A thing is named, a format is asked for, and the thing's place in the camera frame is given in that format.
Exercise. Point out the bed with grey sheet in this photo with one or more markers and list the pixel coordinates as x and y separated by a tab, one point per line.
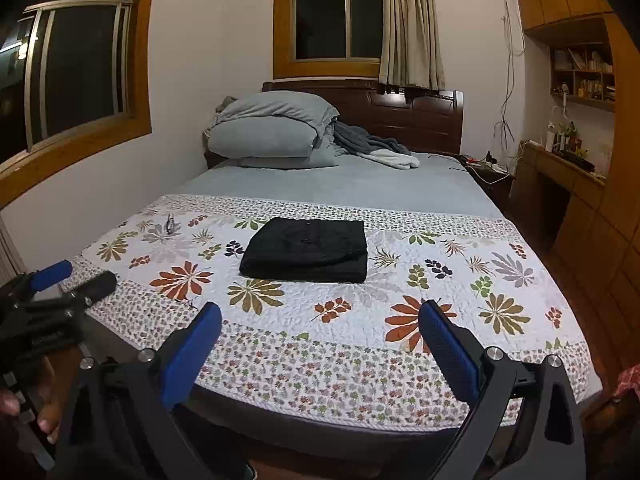
350	185

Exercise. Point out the wooden wall shelf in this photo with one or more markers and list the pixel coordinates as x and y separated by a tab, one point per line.
580	102

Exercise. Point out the small metal clip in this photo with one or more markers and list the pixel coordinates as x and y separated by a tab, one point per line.
171	225

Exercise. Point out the white power strip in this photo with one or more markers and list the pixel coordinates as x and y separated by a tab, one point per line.
485	164

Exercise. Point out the black pants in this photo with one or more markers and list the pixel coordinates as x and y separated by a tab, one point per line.
305	250

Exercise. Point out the grey and white blanket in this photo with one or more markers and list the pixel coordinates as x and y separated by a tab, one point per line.
370	147

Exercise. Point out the white bottle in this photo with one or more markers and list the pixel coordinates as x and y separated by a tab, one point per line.
550	137

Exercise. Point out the small wooden framed window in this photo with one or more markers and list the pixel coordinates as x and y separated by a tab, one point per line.
320	15

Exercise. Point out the floral quilt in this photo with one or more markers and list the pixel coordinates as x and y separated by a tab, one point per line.
320	340

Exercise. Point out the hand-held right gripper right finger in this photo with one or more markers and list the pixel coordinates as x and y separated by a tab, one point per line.
447	350

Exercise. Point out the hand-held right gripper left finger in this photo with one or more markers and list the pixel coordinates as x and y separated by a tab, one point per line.
192	355

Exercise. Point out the wooden desk with shelves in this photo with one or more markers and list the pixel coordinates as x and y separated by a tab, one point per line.
625	210

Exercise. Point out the beige curtain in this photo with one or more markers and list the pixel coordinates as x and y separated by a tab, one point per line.
410	25

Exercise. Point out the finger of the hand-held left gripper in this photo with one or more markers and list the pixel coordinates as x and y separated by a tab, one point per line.
95	286
52	275

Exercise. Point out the red cloth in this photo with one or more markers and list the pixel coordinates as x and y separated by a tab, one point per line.
631	382

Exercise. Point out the person's left hand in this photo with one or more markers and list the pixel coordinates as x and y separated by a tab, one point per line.
47	410

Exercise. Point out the dark wooden headboard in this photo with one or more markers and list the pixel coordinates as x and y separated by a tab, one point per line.
425	120

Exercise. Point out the dark wooden nightstand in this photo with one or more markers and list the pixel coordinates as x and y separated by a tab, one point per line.
495	190

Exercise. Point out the large wooden framed window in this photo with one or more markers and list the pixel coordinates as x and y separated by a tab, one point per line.
80	60

